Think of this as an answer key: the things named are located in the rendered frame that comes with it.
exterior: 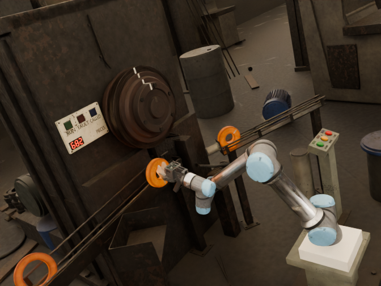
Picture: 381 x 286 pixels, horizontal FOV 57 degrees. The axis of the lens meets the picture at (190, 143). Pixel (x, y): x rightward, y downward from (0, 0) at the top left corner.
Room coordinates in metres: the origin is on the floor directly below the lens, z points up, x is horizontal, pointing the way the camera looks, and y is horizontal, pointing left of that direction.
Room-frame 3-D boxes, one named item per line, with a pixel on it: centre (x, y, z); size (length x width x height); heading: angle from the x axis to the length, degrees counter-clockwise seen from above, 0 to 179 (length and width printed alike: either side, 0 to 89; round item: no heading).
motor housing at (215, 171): (2.10, -0.13, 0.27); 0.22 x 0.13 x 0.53; 135
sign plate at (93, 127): (1.80, 0.52, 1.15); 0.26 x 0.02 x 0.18; 135
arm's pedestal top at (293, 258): (1.38, -0.52, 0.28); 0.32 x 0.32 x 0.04; 45
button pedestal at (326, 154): (1.92, -0.80, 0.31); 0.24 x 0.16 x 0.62; 135
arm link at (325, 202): (1.37, -0.52, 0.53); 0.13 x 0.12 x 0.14; 153
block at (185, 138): (2.14, 0.04, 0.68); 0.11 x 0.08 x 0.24; 45
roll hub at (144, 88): (1.89, 0.13, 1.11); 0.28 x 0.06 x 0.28; 135
